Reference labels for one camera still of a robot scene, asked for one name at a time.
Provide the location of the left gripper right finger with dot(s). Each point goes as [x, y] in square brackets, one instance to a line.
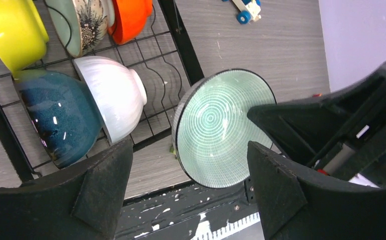
[296, 202]

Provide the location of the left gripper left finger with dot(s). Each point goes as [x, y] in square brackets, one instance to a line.
[80, 202]

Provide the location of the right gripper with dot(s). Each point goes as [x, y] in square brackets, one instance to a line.
[342, 133]

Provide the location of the pale green ringed bowl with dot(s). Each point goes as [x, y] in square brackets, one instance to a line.
[211, 129]

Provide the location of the white ribbed bowl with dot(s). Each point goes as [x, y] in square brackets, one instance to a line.
[118, 92]

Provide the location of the yellow green bowl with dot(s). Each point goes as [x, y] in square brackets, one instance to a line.
[23, 36]

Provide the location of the toy brick car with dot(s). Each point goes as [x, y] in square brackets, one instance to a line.
[249, 10]

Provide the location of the floral pale green bowl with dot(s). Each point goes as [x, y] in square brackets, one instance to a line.
[81, 24]

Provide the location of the orange bowl lower shelf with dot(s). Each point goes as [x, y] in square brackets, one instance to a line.
[130, 19]

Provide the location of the black wire dish rack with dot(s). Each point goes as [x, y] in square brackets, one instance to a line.
[153, 55]

